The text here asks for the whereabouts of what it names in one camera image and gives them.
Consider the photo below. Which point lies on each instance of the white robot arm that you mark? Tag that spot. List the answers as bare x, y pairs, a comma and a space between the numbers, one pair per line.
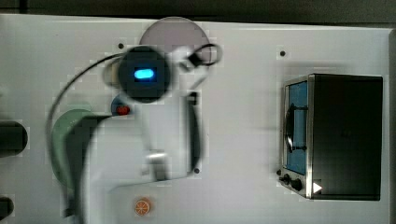
157, 139

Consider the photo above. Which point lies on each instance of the green oval strainer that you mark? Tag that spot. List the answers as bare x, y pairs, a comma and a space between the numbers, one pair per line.
62, 126

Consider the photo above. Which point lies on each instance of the strawberry toy in bowl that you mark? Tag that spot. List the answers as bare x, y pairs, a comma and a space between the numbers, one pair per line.
123, 110

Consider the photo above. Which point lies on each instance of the blue small bowl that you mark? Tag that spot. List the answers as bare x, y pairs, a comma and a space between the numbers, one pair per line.
117, 101

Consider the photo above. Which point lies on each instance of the grey round plate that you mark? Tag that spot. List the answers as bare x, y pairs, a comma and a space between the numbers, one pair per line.
175, 39

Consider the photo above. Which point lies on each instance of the orange slice toy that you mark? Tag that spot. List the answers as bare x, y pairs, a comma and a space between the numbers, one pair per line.
142, 207

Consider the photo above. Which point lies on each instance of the black toaster oven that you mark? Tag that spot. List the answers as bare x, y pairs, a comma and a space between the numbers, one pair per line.
332, 131

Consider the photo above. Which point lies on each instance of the black object at edge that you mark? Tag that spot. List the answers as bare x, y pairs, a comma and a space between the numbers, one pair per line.
6, 207

